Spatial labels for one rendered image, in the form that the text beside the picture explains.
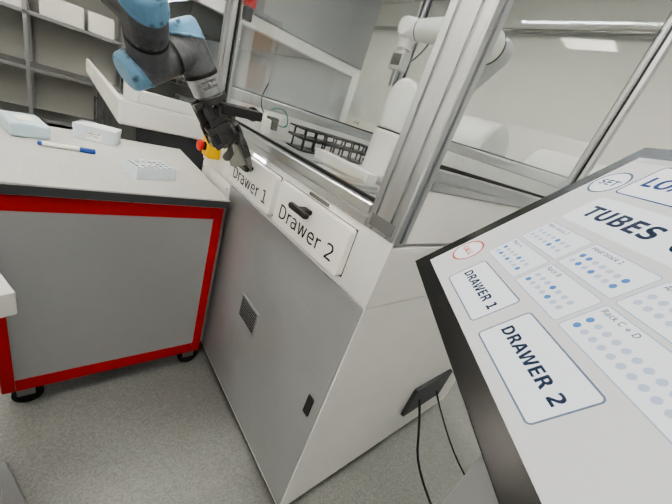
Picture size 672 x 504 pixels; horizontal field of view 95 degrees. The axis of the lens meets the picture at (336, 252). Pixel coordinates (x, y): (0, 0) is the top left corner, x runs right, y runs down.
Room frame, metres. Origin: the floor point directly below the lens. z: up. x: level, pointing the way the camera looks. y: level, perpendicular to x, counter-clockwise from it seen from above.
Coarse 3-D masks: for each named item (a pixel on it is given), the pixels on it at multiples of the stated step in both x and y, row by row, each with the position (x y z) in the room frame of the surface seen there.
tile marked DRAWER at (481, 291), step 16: (464, 272) 0.35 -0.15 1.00; (480, 272) 0.33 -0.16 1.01; (496, 272) 0.32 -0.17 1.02; (464, 288) 0.32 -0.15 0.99; (480, 288) 0.30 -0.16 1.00; (496, 288) 0.29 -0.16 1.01; (464, 304) 0.29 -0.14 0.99; (480, 304) 0.28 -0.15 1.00; (496, 304) 0.27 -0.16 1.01; (512, 304) 0.26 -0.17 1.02
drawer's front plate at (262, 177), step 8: (256, 160) 0.91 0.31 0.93; (232, 168) 0.99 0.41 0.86; (240, 168) 0.95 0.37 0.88; (256, 168) 0.88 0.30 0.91; (264, 168) 0.85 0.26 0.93; (232, 176) 0.98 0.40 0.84; (240, 176) 0.94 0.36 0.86; (248, 176) 0.90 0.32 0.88; (256, 176) 0.87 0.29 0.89; (264, 176) 0.84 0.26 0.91; (272, 176) 0.81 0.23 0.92; (240, 184) 0.93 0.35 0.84; (248, 184) 0.90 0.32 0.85; (256, 184) 0.86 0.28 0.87; (264, 184) 0.83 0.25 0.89; (272, 184) 0.80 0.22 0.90; (280, 184) 0.81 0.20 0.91; (248, 192) 0.89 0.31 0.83; (256, 192) 0.86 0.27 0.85; (272, 192) 0.80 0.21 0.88; (256, 200) 0.85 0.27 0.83; (264, 200) 0.82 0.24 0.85; (272, 200) 0.80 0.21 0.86; (264, 208) 0.81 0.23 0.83; (272, 208) 0.80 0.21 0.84
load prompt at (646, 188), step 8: (664, 168) 0.37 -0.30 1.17; (648, 176) 0.37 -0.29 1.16; (656, 176) 0.37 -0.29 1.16; (664, 176) 0.36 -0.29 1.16; (632, 184) 0.37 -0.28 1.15; (640, 184) 0.36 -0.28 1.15; (648, 184) 0.36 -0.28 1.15; (656, 184) 0.35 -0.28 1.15; (664, 184) 0.34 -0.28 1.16; (616, 192) 0.37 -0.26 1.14; (624, 192) 0.36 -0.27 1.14; (632, 192) 0.36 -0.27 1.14; (640, 192) 0.35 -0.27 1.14; (648, 192) 0.34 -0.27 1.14; (656, 192) 0.34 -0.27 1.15; (664, 192) 0.33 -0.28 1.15; (648, 200) 0.33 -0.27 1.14; (656, 200) 0.32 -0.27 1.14; (664, 200) 0.32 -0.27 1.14
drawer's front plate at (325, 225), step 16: (288, 192) 0.75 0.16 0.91; (288, 208) 0.74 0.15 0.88; (320, 208) 0.66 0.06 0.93; (288, 224) 0.72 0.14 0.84; (304, 224) 0.68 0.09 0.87; (320, 224) 0.64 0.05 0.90; (336, 224) 0.61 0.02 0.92; (304, 240) 0.67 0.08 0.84; (336, 240) 0.60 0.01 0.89; (352, 240) 0.59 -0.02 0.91; (320, 256) 0.62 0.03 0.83; (336, 256) 0.59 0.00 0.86; (336, 272) 0.58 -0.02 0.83
